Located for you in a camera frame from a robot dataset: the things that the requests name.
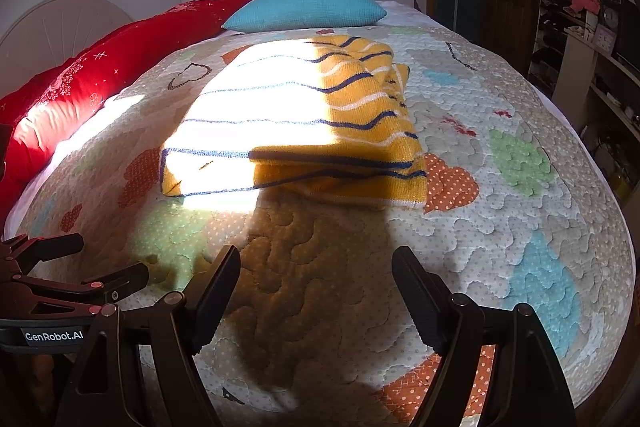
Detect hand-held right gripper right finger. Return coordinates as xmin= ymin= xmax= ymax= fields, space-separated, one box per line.
xmin=391 ymin=245 xmax=577 ymax=427

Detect small table clock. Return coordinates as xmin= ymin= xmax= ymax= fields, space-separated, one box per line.
xmin=598 ymin=4 xmax=622 ymax=32

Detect black television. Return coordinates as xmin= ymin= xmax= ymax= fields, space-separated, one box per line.
xmin=614 ymin=0 xmax=640 ymax=75

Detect red embroidered quilt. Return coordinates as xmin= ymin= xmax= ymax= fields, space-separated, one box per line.
xmin=0 ymin=0 xmax=260 ymax=220

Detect teal pillow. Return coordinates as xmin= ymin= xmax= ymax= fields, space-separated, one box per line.
xmin=221 ymin=0 xmax=389 ymax=34

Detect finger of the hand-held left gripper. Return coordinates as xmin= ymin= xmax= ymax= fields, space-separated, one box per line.
xmin=10 ymin=261 xmax=151 ymax=309
xmin=0 ymin=233 xmax=85 ymax=278

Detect patterned quilted bedspread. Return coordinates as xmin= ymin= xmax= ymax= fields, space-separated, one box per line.
xmin=5 ymin=24 xmax=623 ymax=427

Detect white shelf unit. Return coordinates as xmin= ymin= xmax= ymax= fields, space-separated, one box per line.
xmin=527 ymin=0 xmax=640 ymax=208

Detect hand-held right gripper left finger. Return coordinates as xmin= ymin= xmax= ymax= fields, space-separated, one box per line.
xmin=55 ymin=244 xmax=243 ymax=427

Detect white rounded headboard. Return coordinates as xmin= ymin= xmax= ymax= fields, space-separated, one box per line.
xmin=0 ymin=0 xmax=134 ymax=100

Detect white bed sheet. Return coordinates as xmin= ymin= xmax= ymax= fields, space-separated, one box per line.
xmin=374 ymin=0 xmax=438 ymax=28

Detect yellow striped sweater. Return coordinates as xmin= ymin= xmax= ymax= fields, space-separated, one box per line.
xmin=159 ymin=34 xmax=429 ymax=214

